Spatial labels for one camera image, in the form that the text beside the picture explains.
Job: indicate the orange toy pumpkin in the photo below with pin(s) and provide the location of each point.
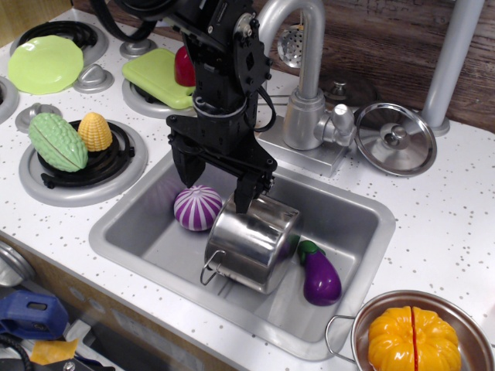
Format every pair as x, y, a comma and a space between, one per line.
412, 338

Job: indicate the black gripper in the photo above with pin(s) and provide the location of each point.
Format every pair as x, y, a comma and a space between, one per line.
226, 141

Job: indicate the back right stove burner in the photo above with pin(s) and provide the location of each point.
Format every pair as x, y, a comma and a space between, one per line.
157, 110

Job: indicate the steel bowl with handle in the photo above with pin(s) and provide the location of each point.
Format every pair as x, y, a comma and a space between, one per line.
476, 351

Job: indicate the left edge stove burner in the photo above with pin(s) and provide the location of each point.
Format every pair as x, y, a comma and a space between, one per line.
9, 99

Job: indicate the yellow toy corn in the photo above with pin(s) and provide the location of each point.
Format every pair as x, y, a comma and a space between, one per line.
95, 132

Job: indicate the green cutting board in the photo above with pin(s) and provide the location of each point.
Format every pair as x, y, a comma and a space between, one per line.
154, 74

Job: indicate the red toy vegetable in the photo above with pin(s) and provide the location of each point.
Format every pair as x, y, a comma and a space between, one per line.
184, 72

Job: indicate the back left stove burner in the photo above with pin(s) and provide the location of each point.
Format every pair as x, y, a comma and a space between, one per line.
89, 38

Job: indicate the silver round oven knob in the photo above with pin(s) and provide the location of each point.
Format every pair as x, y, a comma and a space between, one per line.
15, 269

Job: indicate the grey vertical pole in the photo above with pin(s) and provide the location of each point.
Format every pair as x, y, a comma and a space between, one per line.
462, 26

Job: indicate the blue clamp tool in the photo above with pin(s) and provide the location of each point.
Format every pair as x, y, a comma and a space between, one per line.
28, 315

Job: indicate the purple white striped onion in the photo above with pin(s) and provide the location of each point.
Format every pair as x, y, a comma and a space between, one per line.
197, 207

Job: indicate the light green plate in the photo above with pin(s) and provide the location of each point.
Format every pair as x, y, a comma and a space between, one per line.
45, 65

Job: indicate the yellow tape piece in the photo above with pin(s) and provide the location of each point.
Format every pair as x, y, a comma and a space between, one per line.
45, 352

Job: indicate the silver toy faucet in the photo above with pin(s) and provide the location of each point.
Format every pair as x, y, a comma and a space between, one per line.
308, 136

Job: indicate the green toy bitter gourd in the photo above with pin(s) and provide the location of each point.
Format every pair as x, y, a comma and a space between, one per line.
58, 143

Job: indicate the stainless steel pot lid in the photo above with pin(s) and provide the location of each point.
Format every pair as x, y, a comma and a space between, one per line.
395, 139

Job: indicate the silver sink basin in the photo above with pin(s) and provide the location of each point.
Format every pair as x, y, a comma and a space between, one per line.
141, 234

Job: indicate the silver slotted ladle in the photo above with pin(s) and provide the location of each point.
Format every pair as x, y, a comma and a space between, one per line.
289, 46

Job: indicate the purple toy eggplant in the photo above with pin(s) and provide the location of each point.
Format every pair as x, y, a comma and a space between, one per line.
322, 285

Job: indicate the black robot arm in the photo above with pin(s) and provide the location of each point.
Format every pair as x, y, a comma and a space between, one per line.
221, 40

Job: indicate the front black stove burner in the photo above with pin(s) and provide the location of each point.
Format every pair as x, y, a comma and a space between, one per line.
107, 174

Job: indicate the silver stove knob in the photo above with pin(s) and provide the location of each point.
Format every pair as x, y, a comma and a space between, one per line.
93, 79
23, 119
132, 51

